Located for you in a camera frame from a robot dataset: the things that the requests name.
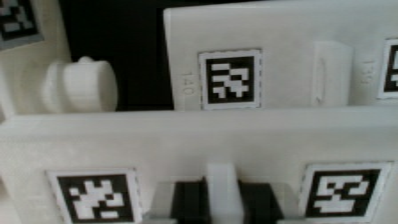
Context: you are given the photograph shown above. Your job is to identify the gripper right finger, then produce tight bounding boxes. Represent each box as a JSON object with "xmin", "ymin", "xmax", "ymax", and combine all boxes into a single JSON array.
[{"xmin": 239, "ymin": 182, "xmax": 285, "ymax": 224}]

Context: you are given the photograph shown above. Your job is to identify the white cabinet door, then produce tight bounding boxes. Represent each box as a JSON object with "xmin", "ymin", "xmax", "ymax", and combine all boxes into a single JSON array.
[
  {"xmin": 164, "ymin": 0, "xmax": 398, "ymax": 111},
  {"xmin": 0, "ymin": 106, "xmax": 398, "ymax": 224}
]

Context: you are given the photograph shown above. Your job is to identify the white cabinet body box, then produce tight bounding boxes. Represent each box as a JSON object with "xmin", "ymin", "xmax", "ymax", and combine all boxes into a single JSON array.
[{"xmin": 0, "ymin": 0, "xmax": 118, "ymax": 117}]

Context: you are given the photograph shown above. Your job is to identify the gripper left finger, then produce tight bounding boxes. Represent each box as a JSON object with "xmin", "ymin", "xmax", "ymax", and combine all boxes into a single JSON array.
[{"xmin": 171, "ymin": 180, "xmax": 212, "ymax": 224}]

